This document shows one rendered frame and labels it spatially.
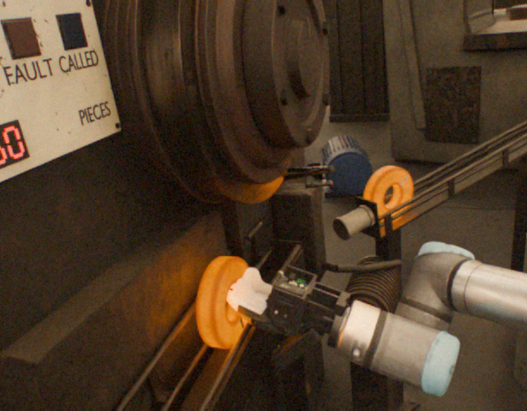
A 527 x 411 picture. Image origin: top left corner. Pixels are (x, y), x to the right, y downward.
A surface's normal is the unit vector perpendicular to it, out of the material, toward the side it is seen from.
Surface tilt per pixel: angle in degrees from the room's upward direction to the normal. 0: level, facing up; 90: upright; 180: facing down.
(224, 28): 71
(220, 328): 88
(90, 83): 90
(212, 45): 90
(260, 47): 77
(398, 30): 90
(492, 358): 0
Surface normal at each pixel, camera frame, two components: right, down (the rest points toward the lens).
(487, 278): -0.60, -0.66
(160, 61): -0.39, 0.22
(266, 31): -0.39, -0.02
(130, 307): 0.92, 0.04
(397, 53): -0.59, 0.37
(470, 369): -0.12, -0.92
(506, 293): -0.76, -0.38
